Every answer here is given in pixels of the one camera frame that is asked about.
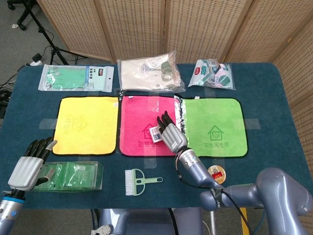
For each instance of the pink microfibre cloth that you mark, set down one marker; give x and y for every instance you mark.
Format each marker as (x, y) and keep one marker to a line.
(139, 112)

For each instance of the clear green plastic box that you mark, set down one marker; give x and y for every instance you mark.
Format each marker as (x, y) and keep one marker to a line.
(71, 176)

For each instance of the white power strip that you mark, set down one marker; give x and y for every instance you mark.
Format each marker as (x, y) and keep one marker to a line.
(34, 63)

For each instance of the grey-blue robot torso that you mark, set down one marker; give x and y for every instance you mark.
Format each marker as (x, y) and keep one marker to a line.
(146, 221)

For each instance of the round gold tin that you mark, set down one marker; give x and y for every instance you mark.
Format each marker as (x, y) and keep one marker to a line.
(217, 173)

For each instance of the green brush with white bristles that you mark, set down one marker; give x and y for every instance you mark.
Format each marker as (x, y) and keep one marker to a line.
(137, 182)

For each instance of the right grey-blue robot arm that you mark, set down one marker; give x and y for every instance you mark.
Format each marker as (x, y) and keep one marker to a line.
(281, 186)

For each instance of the black office chair base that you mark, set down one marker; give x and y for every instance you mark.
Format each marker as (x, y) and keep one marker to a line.
(22, 17)

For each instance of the green white packet in plastic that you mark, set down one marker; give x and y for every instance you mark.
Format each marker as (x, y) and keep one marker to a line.
(210, 76)

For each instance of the green microfibre cloth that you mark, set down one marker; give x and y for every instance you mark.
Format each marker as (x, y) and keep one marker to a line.
(215, 117)

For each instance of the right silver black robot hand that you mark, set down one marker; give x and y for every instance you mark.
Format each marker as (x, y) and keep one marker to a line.
(173, 137)

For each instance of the black tripod stand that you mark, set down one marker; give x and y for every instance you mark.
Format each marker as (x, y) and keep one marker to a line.
(55, 50)

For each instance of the beige bag in clear plastic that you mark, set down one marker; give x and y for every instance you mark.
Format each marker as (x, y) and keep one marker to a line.
(141, 76)

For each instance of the yellow microfibre cloth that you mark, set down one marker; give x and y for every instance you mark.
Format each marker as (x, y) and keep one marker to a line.
(85, 124)

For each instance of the small white red box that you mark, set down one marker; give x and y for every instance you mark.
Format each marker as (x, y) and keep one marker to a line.
(155, 134)

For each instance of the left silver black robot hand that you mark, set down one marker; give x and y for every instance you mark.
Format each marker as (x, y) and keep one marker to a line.
(25, 171)

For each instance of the clear tape strip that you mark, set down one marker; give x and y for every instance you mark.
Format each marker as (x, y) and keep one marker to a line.
(253, 123)
(46, 123)
(150, 162)

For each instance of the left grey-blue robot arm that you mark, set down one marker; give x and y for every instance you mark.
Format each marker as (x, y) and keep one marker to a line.
(9, 210)

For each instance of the packaged green rubber gloves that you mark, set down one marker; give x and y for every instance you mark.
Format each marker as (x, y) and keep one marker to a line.
(73, 78)

